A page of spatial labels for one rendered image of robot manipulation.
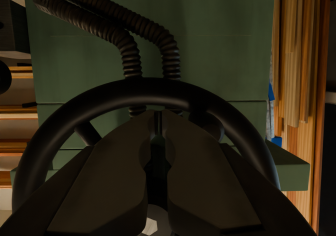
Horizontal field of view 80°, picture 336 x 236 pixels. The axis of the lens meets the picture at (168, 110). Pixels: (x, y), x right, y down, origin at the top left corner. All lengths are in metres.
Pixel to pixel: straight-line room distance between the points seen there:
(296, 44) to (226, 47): 1.41
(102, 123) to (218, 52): 0.25
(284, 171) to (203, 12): 0.35
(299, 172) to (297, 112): 1.33
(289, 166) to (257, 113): 0.13
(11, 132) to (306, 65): 3.74
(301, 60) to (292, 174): 1.37
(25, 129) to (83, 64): 3.33
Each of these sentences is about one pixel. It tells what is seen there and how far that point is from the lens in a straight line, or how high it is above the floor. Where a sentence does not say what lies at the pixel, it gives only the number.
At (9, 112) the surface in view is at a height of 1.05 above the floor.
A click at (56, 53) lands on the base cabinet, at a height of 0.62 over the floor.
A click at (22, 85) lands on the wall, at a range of 3.61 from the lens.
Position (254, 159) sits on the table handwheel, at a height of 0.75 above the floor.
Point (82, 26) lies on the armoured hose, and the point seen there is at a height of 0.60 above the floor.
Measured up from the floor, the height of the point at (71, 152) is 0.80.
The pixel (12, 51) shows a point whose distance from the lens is 0.43.
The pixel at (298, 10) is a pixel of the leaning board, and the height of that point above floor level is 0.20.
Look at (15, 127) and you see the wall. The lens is 3.79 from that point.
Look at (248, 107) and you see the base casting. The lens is 0.42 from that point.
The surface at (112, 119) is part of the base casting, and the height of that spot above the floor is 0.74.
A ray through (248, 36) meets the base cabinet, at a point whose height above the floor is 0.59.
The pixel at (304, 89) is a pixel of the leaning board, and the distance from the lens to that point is 1.77.
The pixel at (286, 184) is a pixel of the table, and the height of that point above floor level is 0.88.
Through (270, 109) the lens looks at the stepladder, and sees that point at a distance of 1.29.
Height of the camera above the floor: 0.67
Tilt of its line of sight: 9 degrees up
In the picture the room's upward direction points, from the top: 179 degrees clockwise
